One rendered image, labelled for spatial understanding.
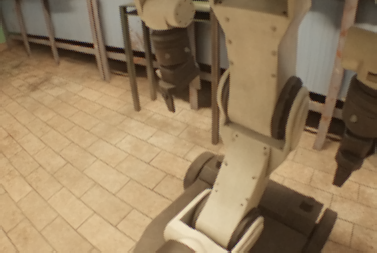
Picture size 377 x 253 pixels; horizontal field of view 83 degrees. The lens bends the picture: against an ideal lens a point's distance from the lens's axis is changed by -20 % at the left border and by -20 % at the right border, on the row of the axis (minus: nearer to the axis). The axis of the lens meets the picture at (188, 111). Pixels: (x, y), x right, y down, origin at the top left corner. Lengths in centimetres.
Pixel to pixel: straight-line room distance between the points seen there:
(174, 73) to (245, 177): 29
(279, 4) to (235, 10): 7
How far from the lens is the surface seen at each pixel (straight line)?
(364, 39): 39
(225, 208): 66
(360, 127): 44
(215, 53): 111
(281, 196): 93
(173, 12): 52
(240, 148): 62
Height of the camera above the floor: 91
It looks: 34 degrees down
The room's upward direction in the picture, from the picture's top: 3 degrees counter-clockwise
